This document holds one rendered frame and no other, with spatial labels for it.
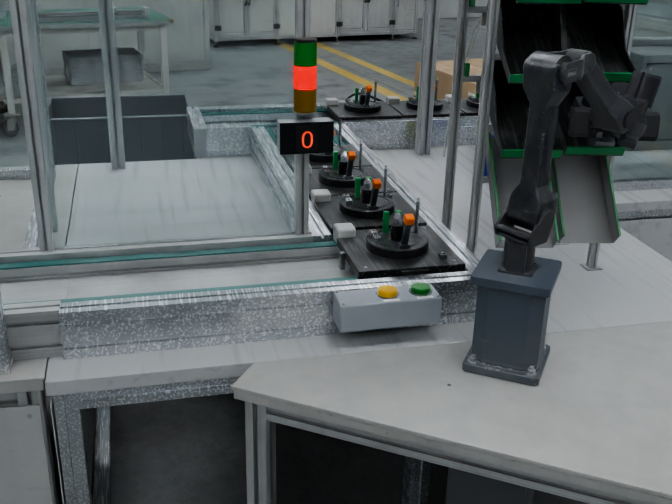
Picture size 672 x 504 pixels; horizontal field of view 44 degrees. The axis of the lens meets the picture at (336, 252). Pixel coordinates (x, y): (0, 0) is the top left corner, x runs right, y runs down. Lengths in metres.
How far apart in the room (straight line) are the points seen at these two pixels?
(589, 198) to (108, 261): 1.10
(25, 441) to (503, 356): 0.92
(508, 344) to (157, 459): 1.56
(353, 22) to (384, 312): 9.79
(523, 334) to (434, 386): 0.19
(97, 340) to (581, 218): 1.09
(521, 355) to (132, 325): 0.74
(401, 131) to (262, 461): 1.71
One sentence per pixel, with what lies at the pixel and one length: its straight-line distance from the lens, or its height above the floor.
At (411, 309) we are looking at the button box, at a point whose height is 0.94.
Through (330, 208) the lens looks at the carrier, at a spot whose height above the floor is 0.97.
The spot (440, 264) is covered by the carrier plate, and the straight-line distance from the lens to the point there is 1.82.
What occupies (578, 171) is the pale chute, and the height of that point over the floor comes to 1.12.
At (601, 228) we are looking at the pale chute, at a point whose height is 1.01.
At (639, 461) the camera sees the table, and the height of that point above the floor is 0.86.
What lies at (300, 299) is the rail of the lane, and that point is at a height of 0.95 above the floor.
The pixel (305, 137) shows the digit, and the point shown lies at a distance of 1.86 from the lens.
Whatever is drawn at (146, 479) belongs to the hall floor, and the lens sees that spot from 2.79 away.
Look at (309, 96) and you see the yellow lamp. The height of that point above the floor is 1.30.
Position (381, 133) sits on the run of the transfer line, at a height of 0.92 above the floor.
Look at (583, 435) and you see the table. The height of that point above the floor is 0.86.
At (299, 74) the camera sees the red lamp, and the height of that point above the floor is 1.34.
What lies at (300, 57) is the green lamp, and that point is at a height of 1.38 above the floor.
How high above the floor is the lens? 1.69
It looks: 23 degrees down
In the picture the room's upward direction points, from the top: 1 degrees clockwise
